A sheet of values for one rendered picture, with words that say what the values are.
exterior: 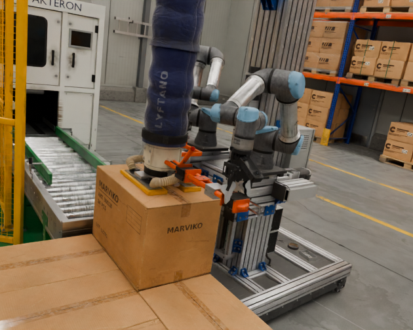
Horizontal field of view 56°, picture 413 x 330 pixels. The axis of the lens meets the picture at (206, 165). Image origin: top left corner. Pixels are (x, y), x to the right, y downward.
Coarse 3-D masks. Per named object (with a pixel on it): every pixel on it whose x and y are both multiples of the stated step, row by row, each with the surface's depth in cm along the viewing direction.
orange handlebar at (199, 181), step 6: (186, 144) 225; (198, 150) 215; (168, 162) 183; (174, 162) 186; (174, 168) 178; (198, 174) 171; (192, 180) 166; (198, 180) 163; (204, 180) 164; (198, 186) 163; (204, 186) 159; (216, 192) 153; (222, 192) 156; (240, 204) 143; (246, 204) 144
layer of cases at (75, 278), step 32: (0, 256) 184; (32, 256) 188; (64, 256) 192; (96, 256) 197; (0, 288) 162; (32, 288) 165; (64, 288) 168; (96, 288) 171; (128, 288) 174; (160, 288) 178; (192, 288) 181; (224, 288) 185; (0, 320) 144; (32, 320) 146; (64, 320) 149; (96, 320) 151; (128, 320) 154; (160, 320) 157; (192, 320) 159; (224, 320) 162; (256, 320) 165
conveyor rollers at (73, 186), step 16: (32, 144) 378; (48, 144) 386; (64, 144) 396; (48, 160) 337; (64, 160) 345; (80, 160) 353; (64, 176) 303; (80, 176) 310; (64, 192) 270; (80, 192) 276; (64, 208) 245; (80, 208) 250
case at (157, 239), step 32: (96, 192) 211; (128, 192) 177; (192, 192) 188; (96, 224) 213; (128, 224) 179; (160, 224) 169; (192, 224) 180; (128, 256) 180; (160, 256) 174; (192, 256) 186
